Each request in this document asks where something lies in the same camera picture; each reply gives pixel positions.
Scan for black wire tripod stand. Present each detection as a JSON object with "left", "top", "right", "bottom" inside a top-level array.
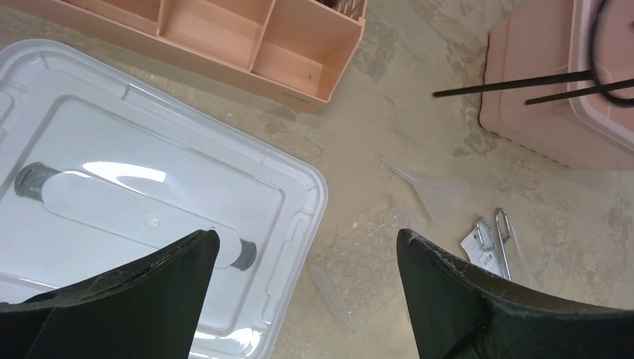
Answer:
[{"left": 432, "top": 0, "right": 634, "bottom": 108}]

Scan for peach slotted file organizer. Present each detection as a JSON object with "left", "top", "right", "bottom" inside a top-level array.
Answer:
[{"left": 7, "top": 0, "right": 367, "bottom": 113}]

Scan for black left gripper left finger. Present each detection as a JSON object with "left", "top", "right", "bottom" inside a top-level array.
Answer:
[{"left": 1, "top": 230, "right": 220, "bottom": 358}]

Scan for metal crucible tongs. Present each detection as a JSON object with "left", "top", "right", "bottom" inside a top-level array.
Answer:
[{"left": 475, "top": 208, "right": 514, "bottom": 281}]

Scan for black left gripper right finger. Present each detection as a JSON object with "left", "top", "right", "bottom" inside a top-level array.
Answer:
[{"left": 396, "top": 229, "right": 633, "bottom": 358}]

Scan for pink plastic bin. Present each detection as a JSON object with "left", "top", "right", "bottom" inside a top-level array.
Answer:
[{"left": 478, "top": 0, "right": 634, "bottom": 172}]

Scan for clear plastic well plate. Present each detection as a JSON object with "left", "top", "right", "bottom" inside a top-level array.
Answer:
[{"left": 308, "top": 206, "right": 424, "bottom": 333}]

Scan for clear plastic funnel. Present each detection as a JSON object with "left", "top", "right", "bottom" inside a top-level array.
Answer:
[{"left": 381, "top": 157, "right": 469, "bottom": 223}]

